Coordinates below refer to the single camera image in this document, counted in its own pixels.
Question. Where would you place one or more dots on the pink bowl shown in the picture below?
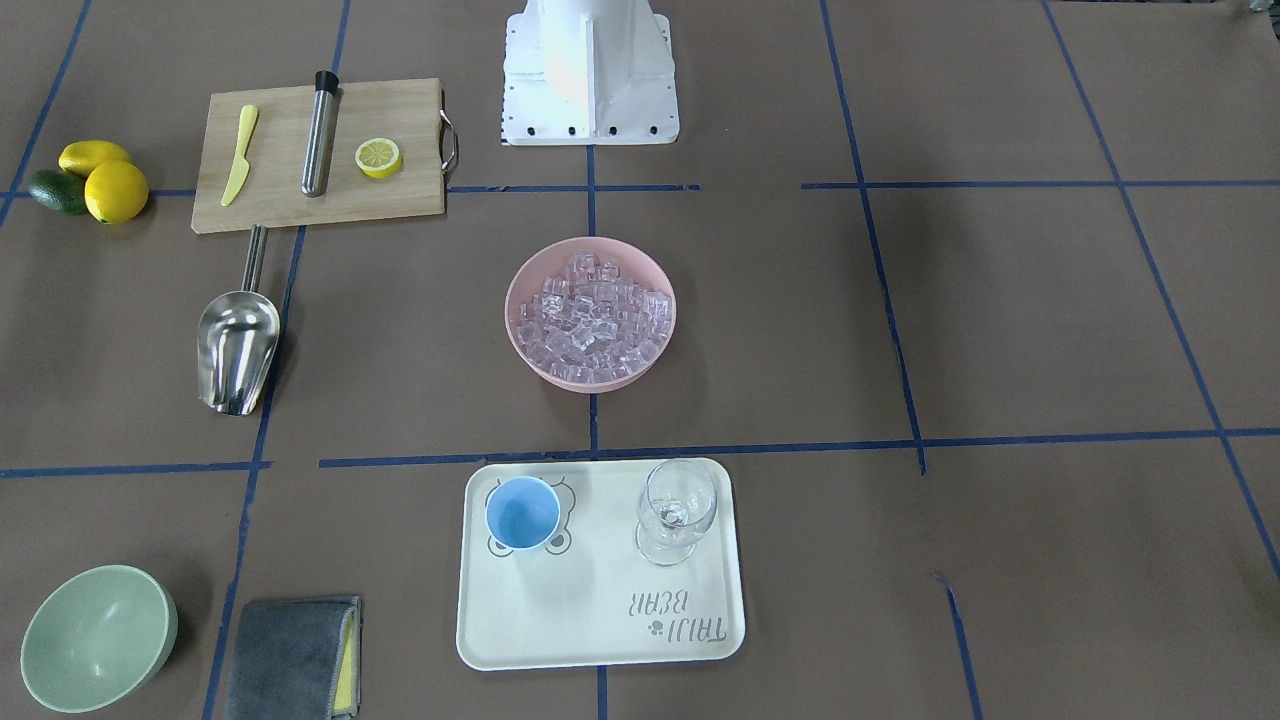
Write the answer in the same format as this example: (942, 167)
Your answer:
(590, 380)

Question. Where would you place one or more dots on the steel ice scoop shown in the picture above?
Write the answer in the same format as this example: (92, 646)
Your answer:
(236, 339)

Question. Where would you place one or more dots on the clear ice cubes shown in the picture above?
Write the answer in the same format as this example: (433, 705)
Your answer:
(592, 320)

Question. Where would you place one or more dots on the light blue cup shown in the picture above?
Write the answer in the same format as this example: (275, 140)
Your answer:
(521, 514)

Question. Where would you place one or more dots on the clear wine glass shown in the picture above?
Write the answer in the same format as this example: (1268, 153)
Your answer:
(678, 505)

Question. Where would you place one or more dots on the cream bear tray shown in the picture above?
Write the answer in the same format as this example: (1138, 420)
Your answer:
(587, 596)

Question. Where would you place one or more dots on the half lemon slice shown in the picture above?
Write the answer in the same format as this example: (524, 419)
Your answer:
(379, 158)

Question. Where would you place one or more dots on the wooden cutting board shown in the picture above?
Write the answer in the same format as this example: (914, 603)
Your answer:
(407, 111)

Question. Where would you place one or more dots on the steel cylinder black cap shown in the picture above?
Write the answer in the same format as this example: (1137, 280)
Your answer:
(321, 135)

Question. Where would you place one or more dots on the grey yellow cloth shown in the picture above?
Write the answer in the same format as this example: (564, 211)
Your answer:
(297, 659)

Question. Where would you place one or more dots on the yellow plastic knife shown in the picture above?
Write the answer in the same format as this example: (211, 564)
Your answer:
(240, 166)

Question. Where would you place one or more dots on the yellow lemon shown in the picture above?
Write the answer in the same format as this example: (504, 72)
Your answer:
(116, 192)

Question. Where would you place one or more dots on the yellow mango fruit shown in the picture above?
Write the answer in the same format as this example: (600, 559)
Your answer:
(82, 157)

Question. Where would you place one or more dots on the green avocado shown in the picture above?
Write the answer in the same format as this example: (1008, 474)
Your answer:
(60, 191)

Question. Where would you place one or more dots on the green bowl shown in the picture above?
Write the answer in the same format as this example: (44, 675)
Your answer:
(97, 638)

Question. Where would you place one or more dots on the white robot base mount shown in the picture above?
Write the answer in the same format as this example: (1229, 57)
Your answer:
(589, 73)

